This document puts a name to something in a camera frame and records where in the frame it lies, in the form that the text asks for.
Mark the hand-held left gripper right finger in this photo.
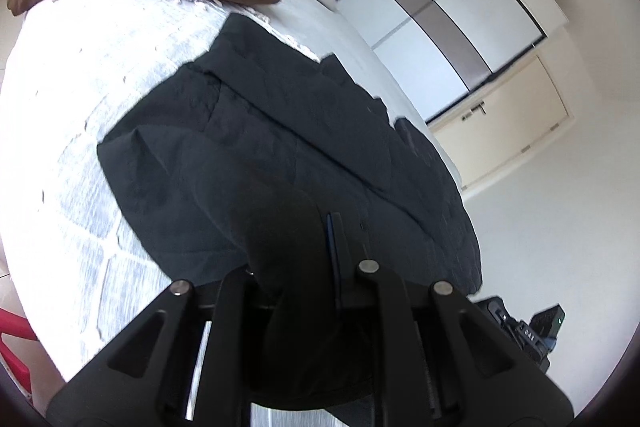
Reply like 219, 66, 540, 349
325, 212, 574, 427

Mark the red plastic chair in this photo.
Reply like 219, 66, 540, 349
0, 307, 38, 389

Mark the bed with white bedspread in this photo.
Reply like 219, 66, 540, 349
0, 0, 463, 385

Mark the cream door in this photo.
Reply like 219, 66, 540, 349
427, 54, 576, 192

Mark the white sliding wardrobe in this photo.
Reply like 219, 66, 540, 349
335, 0, 546, 125

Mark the black quilted jacket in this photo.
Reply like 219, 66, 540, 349
96, 14, 483, 418

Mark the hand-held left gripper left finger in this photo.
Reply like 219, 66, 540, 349
47, 268, 262, 427

